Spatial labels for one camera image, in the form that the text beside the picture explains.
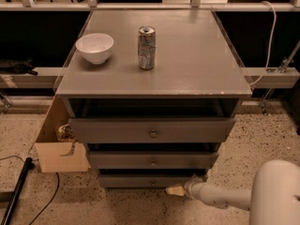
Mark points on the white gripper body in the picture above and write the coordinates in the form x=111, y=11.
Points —
x=191, y=187

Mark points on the grey bottom drawer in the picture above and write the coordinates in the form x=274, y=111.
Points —
x=144, y=180

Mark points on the grey drawer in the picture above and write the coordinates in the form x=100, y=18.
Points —
x=144, y=180
x=151, y=130
x=152, y=160

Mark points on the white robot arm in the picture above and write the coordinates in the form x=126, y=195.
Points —
x=274, y=198

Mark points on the grey middle drawer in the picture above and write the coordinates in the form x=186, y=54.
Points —
x=152, y=160

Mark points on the grey drawer cabinet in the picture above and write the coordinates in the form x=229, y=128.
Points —
x=195, y=76

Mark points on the grey top drawer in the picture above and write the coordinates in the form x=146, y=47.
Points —
x=151, y=130

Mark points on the crumpled item in box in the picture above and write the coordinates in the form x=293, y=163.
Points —
x=65, y=134

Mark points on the cardboard box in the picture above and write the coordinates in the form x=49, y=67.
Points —
x=55, y=156

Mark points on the silver drink can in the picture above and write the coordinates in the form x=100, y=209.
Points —
x=146, y=47

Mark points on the black floor bar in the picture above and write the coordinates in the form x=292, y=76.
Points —
x=10, y=198

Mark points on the white bowl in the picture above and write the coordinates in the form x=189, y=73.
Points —
x=95, y=48

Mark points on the metal bracket right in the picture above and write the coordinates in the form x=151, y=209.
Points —
x=281, y=77

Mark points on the grey metal rail frame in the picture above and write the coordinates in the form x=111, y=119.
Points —
x=48, y=77

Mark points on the black object on rail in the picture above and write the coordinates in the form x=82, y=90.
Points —
x=8, y=66

